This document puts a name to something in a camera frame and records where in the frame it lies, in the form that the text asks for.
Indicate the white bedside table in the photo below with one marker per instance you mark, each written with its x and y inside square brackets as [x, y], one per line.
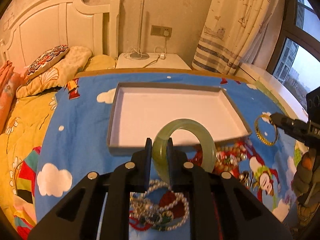
[171, 61]

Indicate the yellow floral quilt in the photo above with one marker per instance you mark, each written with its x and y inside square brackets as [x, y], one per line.
[22, 134]

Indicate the orange folded blanket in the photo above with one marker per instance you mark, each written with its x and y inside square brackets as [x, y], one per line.
[10, 81]

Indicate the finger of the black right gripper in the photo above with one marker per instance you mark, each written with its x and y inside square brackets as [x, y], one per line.
[295, 128]

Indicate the slim desk lamp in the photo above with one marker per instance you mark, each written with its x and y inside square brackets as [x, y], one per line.
[137, 53]

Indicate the grey shallow cardboard tray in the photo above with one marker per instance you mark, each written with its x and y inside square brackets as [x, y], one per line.
[141, 109]

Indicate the white wooden headboard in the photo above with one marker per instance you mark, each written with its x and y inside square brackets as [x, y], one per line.
[49, 23]

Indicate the wall power socket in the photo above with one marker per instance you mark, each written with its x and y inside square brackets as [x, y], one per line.
[160, 31]

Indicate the white charger with cable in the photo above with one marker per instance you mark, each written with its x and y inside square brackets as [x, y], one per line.
[160, 52]

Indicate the gold bangle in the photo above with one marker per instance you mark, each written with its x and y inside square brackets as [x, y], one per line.
[258, 132]

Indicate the cream shell pattern pillow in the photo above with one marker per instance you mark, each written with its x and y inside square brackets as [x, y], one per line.
[59, 74]

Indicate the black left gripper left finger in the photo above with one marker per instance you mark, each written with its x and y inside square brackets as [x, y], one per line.
[99, 204]

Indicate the dark window frame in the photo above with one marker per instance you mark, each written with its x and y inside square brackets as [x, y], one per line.
[289, 30]

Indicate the blue cartoon bed sheet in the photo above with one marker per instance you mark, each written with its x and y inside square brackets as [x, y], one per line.
[266, 171]

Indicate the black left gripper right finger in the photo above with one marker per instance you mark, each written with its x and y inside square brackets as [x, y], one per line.
[220, 208]

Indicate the green jade bangle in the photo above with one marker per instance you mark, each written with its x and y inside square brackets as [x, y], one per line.
[159, 148]

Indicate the embroidered round cushion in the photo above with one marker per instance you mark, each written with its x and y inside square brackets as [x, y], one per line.
[46, 61]

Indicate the white pearl necklace green pendant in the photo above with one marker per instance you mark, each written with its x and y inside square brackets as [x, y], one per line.
[170, 213]

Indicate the patterned cream curtain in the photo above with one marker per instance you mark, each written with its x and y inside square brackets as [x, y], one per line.
[232, 31]

